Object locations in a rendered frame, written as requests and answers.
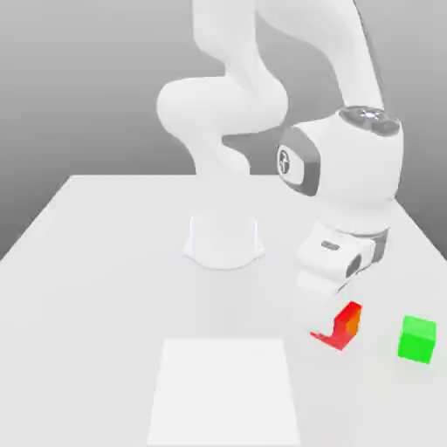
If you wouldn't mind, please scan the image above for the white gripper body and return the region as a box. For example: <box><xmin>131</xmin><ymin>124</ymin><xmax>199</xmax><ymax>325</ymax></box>
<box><xmin>293</xmin><ymin>266</ymin><xmax>344</xmax><ymax>311</ymax></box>

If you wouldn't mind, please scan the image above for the small red cube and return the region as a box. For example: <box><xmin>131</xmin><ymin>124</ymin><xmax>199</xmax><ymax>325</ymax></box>
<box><xmin>309</xmin><ymin>300</ymin><xmax>363</xmax><ymax>352</ymax></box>

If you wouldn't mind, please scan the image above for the small green cube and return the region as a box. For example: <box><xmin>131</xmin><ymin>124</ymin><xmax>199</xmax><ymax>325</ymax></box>
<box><xmin>396</xmin><ymin>314</ymin><xmax>438</xmax><ymax>366</ymax></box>

